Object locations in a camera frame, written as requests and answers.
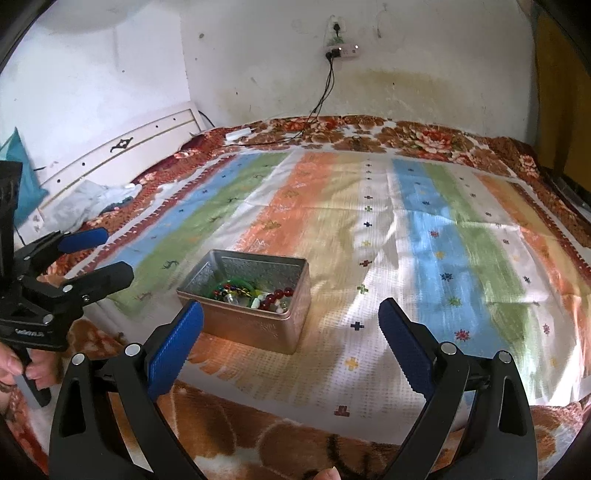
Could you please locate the white wall power strip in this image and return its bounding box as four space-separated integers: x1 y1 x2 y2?
325 16 361 60

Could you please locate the white power adapter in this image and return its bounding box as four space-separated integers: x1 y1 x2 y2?
225 127 252 142

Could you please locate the silver metal jewelry box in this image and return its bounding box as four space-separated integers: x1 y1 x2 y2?
176 249 311 355

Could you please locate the white wooden headboard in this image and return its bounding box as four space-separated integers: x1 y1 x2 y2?
15 102 211 246

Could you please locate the green jade bangle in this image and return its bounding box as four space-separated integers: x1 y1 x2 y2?
211 278 259 307

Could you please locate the brown floral blanket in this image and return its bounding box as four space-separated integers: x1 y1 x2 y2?
51 116 590 479

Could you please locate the crumpled grey cloth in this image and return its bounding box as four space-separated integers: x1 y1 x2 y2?
41 180 142 234

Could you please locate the person's left hand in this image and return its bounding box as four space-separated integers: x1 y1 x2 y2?
1 344 62 389

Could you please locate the red bead bracelet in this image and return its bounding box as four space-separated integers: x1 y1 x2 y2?
256 286 297 312

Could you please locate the person's right hand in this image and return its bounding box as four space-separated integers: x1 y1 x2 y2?
312 466 341 480

